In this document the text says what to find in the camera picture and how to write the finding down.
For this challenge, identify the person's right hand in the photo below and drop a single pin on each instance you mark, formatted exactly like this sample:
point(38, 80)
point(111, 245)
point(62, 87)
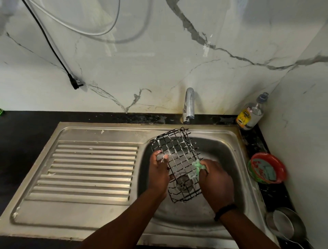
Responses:
point(216, 183)

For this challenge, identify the person's left hand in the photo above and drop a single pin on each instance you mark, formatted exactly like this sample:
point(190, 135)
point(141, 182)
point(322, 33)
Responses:
point(158, 174)

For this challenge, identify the person's right fingers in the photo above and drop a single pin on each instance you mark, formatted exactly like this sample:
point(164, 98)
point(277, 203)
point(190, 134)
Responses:
point(203, 168)

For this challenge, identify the person's left thumb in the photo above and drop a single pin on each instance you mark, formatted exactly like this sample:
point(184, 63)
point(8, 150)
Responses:
point(164, 160)

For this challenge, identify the green scrub sponge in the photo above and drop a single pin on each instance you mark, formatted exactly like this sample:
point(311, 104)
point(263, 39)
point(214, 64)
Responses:
point(198, 166)

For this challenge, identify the person's right forearm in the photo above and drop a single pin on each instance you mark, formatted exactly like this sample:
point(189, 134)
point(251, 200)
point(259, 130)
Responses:
point(248, 230)

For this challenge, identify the person's left forearm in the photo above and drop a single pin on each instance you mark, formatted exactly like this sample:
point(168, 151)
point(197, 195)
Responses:
point(123, 223)

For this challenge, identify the sink drain strainer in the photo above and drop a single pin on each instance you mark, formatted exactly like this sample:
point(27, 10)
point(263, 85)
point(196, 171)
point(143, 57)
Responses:
point(182, 183)

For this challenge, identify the stainless steel sink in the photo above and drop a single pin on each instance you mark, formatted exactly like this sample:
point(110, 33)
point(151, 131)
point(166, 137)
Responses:
point(128, 179)

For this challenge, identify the black wristband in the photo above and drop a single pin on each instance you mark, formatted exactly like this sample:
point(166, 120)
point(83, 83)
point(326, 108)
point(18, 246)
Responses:
point(225, 210)

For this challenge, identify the chrome faucet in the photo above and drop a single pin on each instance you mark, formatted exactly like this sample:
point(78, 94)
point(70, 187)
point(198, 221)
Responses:
point(189, 105)

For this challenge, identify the red round soap tub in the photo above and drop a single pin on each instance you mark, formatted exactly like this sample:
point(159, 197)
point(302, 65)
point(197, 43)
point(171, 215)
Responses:
point(266, 168)

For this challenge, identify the clear dish soap bottle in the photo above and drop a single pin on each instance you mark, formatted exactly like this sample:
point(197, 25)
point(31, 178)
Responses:
point(251, 112)

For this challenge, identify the steel pot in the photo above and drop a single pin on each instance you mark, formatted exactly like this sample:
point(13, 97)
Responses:
point(287, 225)

